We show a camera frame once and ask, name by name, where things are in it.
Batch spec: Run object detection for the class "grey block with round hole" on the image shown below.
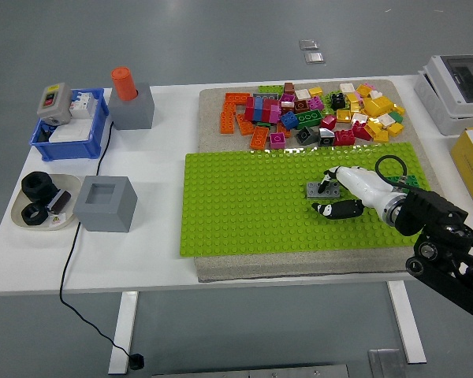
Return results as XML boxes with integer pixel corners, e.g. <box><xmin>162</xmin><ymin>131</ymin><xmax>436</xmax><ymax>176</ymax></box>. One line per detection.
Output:
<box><xmin>107</xmin><ymin>81</ymin><xmax>156</xmax><ymax>131</ymax></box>

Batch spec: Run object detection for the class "short grey metal plate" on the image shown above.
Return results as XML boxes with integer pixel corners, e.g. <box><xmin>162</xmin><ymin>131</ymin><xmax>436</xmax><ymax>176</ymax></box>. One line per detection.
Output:
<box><xmin>368</xmin><ymin>348</ymin><xmax>408</xmax><ymax>378</ymax></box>

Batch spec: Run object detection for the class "orange cylinder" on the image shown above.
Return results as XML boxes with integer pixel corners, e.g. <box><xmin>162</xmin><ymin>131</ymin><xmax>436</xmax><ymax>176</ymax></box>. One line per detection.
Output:
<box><xmin>110</xmin><ymin>66</ymin><xmax>140</xmax><ymax>101</ymax></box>

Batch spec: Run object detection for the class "grey block with square hole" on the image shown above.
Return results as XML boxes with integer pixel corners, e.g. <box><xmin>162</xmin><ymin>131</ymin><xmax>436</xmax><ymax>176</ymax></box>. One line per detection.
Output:
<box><xmin>73</xmin><ymin>174</ymin><xmax>139</xmax><ymax>234</ymax></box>

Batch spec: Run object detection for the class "red building brick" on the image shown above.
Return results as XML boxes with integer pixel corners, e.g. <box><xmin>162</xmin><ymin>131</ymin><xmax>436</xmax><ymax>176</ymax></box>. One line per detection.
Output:
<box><xmin>352</xmin><ymin>122</ymin><xmax>372</xmax><ymax>141</ymax></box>
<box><xmin>333</xmin><ymin>128</ymin><xmax>357</xmax><ymax>147</ymax></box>

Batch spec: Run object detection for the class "large yellow building brick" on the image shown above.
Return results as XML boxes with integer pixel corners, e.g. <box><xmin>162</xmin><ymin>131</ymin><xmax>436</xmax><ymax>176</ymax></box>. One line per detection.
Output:
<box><xmin>361</xmin><ymin>95</ymin><xmax>393</xmax><ymax>117</ymax></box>

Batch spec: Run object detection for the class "grey building brick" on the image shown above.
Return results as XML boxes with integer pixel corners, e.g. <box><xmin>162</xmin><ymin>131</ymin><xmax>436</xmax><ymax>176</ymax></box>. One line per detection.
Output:
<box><xmin>305</xmin><ymin>181</ymin><xmax>341</xmax><ymax>200</ymax></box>

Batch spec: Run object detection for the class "small black hex nut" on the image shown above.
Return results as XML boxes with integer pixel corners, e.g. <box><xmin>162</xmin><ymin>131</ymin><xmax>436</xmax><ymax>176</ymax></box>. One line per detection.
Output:
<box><xmin>20</xmin><ymin>202</ymin><xmax>49</xmax><ymax>227</ymax></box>

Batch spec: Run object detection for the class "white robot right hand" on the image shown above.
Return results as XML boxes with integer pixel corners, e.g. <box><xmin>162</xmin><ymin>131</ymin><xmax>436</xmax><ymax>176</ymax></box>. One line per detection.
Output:
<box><xmin>311</xmin><ymin>165</ymin><xmax>399</xmax><ymax>220</ymax></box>

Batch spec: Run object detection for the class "blue plastic bin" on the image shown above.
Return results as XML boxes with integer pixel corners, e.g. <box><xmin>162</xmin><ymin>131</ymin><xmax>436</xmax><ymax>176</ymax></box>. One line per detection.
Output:
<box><xmin>30</xmin><ymin>87</ymin><xmax>111</xmax><ymax>162</ymax></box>

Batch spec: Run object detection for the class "silver slope brick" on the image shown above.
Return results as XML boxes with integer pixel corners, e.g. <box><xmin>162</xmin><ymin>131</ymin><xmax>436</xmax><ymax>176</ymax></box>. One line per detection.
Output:
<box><xmin>318</xmin><ymin>127</ymin><xmax>336</xmax><ymax>147</ymax></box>

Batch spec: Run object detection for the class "brown sanding drum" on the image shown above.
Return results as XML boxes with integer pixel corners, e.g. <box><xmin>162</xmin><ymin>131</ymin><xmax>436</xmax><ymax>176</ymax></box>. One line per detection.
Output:
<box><xmin>46</xmin><ymin>188</ymin><xmax>73</xmax><ymax>213</ymax></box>

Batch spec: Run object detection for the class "green studded baseplate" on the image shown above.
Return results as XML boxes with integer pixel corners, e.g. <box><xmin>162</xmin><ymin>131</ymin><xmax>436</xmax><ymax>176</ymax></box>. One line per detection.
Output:
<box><xmin>179</xmin><ymin>141</ymin><xmax>433</xmax><ymax>259</ymax></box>

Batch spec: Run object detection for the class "white table leg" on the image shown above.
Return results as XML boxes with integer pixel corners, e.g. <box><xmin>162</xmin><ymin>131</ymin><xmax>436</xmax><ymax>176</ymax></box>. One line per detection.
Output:
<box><xmin>108</xmin><ymin>290</ymin><xmax>140</xmax><ymax>375</ymax></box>
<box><xmin>386</xmin><ymin>280</ymin><xmax>429</xmax><ymax>364</ymax></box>

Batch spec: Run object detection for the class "grey push-button switch box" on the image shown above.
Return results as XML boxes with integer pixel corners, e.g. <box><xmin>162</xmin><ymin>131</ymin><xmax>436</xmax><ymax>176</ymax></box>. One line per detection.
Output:
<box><xmin>36</xmin><ymin>81</ymin><xmax>73</xmax><ymax>124</ymax></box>

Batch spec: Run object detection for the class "large black hex nut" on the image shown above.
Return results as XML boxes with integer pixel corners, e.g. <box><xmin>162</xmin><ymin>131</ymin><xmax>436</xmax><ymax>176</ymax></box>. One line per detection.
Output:
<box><xmin>21</xmin><ymin>169</ymin><xmax>57</xmax><ymax>204</ymax></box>

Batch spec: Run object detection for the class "dark grey slope brick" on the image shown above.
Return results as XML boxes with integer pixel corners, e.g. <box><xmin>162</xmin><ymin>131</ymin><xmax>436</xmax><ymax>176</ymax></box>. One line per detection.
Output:
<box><xmin>296</xmin><ymin>126</ymin><xmax>318</xmax><ymax>145</ymax></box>

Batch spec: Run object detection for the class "long grey metal plate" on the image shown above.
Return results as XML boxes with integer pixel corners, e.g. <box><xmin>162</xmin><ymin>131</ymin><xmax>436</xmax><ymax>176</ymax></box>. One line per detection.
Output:
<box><xmin>151</xmin><ymin>364</ymin><xmax>350</xmax><ymax>378</ymax></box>

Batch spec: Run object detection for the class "white electrical enclosure box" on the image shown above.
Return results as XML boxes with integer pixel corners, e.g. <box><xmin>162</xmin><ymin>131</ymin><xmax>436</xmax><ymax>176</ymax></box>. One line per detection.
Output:
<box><xmin>413</xmin><ymin>54</ymin><xmax>473</xmax><ymax>135</ymax></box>

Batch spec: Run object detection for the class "white circuit breaker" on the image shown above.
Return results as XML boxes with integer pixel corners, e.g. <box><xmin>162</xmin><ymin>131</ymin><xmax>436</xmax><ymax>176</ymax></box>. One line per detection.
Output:
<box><xmin>70</xmin><ymin>91</ymin><xmax>95</xmax><ymax>119</ymax></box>

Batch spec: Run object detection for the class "white switch panel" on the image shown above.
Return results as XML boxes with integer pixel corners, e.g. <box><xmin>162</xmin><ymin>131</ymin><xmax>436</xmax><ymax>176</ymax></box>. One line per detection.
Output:
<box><xmin>48</xmin><ymin>117</ymin><xmax>95</xmax><ymax>143</ymax></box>

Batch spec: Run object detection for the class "black power cord with plug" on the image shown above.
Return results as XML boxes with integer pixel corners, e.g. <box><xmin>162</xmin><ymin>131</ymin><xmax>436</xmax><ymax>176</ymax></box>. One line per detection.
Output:
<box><xmin>58</xmin><ymin>119</ymin><xmax>147</xmax><ymax>371</ymax></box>

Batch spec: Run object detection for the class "blue square brick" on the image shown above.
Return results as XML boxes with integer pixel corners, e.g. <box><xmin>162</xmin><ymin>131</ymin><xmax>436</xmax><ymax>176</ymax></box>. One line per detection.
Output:
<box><xmin>279</xmin><ymin>111</ymin><xmax>300</xmax><ymax>131</ymax></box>

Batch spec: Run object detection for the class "cream oval tray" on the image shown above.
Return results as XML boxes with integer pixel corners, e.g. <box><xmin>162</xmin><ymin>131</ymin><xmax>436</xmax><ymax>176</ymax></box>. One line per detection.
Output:
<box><xmin>10</xmin><ymin>172</ymin><xmax>84</xmax><ymax>230</ymax></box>

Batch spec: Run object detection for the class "grey-brown foam mat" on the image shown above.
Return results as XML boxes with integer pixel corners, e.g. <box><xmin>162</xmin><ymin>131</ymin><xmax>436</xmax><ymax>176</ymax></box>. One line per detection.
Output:
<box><xmin>196</xmin><ymin>78</ymin><xmax>434</xmax><ymax>284</ymax></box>

